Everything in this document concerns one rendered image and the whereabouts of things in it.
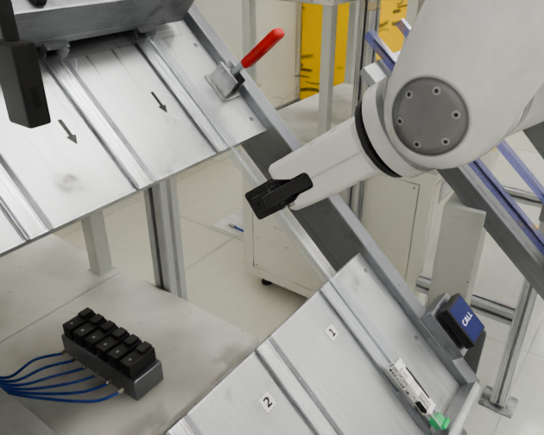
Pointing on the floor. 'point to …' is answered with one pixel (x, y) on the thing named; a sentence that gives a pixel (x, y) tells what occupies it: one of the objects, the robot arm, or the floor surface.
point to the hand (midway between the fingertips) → (271, 196)
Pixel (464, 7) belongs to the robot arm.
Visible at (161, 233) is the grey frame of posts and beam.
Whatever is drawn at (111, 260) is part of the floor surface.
